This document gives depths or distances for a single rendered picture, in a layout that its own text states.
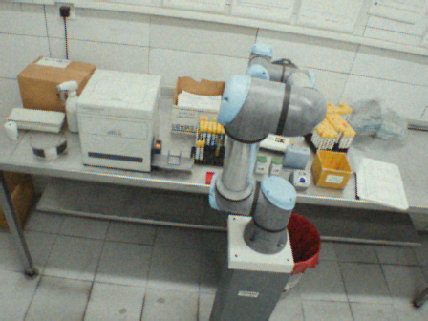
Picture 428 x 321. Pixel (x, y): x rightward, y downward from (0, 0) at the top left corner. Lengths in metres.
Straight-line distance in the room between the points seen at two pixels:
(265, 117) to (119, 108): 0.70
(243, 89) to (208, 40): 1.12
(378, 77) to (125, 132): 1.36
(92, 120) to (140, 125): 0.18
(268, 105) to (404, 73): 1.47
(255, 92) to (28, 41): 1.54
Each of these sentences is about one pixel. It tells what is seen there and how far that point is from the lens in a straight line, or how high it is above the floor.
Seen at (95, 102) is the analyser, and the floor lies 1.17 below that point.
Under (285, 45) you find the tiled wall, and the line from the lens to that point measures 1.93.
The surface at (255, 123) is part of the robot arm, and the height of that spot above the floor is 1.46.
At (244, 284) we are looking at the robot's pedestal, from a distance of 1.35.
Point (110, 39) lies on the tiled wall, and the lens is 1.97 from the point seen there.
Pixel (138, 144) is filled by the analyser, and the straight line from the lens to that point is 1.44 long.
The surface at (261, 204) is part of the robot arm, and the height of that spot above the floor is 1.10.
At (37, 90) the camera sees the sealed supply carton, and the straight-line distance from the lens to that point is 1.87.
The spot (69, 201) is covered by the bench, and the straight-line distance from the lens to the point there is 2.29.
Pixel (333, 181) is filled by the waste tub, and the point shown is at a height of 0.91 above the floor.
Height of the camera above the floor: 1.89
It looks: 39 degrees down
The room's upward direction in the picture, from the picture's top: 9 degrees clockwise
